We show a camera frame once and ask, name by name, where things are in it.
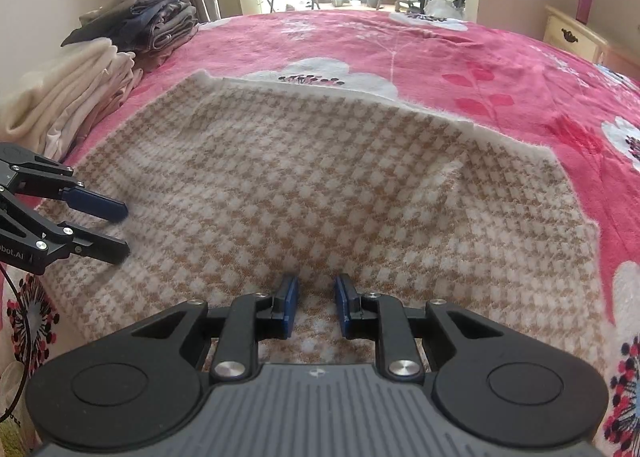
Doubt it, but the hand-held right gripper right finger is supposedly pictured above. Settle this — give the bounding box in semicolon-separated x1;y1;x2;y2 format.
334;274;503;382

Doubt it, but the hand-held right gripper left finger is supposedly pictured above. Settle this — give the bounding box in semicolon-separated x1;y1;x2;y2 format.
131;274;302;383

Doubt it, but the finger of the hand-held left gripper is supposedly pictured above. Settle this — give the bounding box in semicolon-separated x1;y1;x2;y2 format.
46;221;132;267
11;152;129;224

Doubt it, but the beige houndstooth knit coat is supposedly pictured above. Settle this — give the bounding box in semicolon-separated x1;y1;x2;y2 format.
35;69;608;369

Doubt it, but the stack of cream folded clothes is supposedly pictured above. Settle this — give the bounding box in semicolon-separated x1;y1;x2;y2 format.
0;37;146;164

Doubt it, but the stack of dark folded clothes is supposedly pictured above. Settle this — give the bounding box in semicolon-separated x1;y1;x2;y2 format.
61;0;200;71

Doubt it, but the pink floral blanket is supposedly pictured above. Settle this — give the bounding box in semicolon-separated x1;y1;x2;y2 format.
0;9;640;457

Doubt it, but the white plastic bag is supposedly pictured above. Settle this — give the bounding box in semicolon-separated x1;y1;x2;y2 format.
425;0;469;20

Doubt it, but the cream nightstand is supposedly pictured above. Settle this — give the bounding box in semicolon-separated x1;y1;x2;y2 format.
544;4;640;74

